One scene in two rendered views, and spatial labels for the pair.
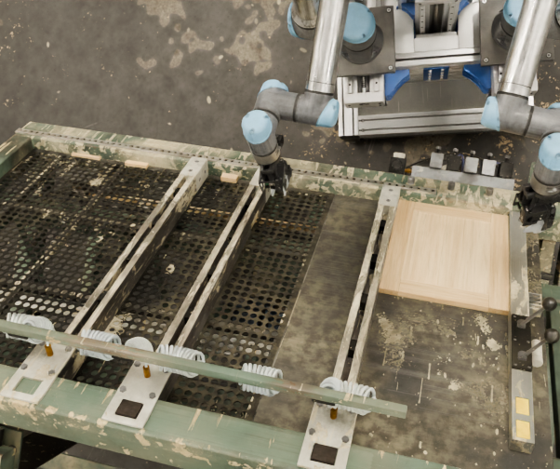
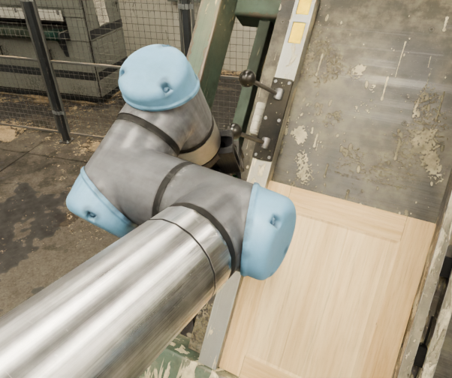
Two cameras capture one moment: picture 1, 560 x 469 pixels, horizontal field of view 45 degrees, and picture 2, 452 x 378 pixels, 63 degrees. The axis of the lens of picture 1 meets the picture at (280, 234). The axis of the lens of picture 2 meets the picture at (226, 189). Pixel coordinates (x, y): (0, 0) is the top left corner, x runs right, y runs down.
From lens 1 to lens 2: 160 cm
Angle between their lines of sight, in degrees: 59
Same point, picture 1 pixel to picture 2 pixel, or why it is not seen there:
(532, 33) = (3, 341)
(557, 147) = (159, 58)
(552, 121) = (134, 154)
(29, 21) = not seen: outside the picture
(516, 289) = not seen: hidden behind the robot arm
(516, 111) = (203, 184)
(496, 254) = (256, 285)
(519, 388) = (293, 55)
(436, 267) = (342, 265)
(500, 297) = not seen: hidden behind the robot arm
